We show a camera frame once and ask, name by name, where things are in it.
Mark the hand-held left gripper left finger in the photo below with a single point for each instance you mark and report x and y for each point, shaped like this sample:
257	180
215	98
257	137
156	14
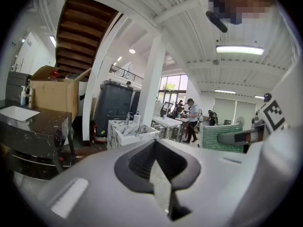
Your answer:
101	197

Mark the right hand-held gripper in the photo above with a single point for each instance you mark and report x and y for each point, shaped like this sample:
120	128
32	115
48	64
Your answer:
272	115

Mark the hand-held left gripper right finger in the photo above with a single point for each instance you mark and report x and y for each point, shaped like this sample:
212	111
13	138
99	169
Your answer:
213	185

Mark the green textured sponge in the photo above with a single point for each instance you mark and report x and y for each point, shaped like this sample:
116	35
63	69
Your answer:
208	138

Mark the white standing fan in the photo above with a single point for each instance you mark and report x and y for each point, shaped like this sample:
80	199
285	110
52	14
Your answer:
240	120

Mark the ceiling light tube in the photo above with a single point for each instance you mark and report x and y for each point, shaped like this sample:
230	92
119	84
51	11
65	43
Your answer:
239	49
225	91
52	41

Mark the white marble sink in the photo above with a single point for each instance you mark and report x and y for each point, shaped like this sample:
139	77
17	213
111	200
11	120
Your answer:
132	132

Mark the white table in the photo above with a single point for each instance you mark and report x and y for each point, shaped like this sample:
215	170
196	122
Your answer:
165	121

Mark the chrome faucet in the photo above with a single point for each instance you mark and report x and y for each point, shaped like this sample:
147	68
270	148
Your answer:
129	118

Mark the white pump bottle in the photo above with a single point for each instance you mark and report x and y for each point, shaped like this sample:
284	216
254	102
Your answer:
137	117

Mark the black marble vanity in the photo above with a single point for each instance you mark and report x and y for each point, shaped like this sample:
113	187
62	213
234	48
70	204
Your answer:
42	126

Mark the large open cardboard box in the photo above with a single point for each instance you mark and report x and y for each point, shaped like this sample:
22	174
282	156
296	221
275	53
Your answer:
54	98

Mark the white rectangular inset basin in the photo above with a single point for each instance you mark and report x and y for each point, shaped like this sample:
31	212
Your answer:
16	112

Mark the steel vanity faucet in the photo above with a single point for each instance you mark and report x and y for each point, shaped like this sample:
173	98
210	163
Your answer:
30	98

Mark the black balcony railing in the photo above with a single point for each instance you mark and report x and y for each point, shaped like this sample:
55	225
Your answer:
127	74

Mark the blue soap bottle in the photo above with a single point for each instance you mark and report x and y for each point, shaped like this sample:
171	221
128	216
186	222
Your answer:
23	98

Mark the person's head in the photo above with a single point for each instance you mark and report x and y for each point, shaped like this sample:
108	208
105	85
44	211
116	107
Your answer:
241	1

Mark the round ceiling light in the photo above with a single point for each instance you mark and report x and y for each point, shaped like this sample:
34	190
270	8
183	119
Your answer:
132	51

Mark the grey drawer cabinet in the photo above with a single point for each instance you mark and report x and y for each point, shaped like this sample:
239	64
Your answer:
17	86

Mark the brown wooden staircase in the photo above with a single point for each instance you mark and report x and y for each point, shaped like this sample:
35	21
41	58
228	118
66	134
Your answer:
80	32

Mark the glass window wall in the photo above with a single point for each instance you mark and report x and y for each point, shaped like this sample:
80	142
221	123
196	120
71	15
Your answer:
172	84

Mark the black head-worn camera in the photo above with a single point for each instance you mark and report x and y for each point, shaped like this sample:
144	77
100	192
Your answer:
216	21

